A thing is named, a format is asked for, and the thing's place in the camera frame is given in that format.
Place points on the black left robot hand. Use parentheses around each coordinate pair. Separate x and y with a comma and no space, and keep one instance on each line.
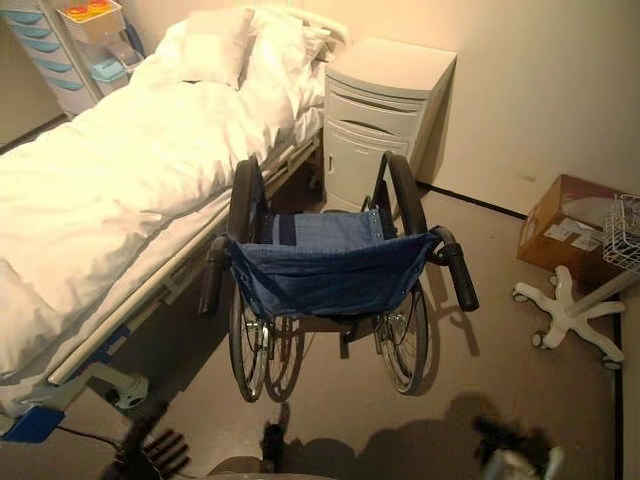
(160,450)

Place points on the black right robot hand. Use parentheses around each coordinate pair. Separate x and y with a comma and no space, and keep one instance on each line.
(510,440)

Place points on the blue seat black wheelchair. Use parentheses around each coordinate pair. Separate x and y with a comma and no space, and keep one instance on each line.
(320,270)

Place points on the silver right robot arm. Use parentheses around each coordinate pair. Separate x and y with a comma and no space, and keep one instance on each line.
(520,467)

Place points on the white five-leg rolling stand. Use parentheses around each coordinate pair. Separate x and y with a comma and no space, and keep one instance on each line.
(565,310)

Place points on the brown cardboard box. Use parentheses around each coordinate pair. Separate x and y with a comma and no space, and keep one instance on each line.
(555,225)

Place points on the white duvet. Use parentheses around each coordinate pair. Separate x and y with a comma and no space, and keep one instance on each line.
(110,190)

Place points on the white bedside cabinet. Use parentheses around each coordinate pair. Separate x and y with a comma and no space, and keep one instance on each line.
(375,105)

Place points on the light blue plastic box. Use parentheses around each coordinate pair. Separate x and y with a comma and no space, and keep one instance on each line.
(111,75)

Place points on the white pillow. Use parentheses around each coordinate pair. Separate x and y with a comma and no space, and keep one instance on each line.
(215,45)
(282,70)

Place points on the white cart blue drawers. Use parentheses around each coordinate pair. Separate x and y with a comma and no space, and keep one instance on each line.
(55,55)

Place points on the white cart side bin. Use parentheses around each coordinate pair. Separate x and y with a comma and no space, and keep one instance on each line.
(95,22)

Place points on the yellow round container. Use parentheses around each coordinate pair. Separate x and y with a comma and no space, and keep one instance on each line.
(98,6)
(78,13)

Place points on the hospital bed frame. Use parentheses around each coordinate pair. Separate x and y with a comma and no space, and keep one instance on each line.
(165,280)

